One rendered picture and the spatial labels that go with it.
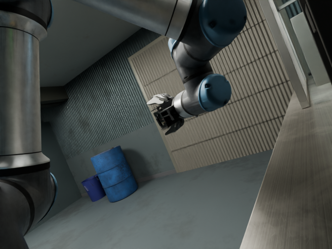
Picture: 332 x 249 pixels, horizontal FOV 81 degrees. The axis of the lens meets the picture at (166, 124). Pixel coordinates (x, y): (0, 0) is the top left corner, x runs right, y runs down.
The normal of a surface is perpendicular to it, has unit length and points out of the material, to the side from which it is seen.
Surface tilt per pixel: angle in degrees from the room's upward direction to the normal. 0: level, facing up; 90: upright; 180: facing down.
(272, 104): 90
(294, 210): 0
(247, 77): 90
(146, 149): 90
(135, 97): 90
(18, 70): 102
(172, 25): 134
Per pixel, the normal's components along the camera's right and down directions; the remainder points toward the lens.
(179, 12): 0.05, 0.40
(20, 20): 0.55, 0.66
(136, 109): -0.42, 0.22
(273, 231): -0.39, -0.92
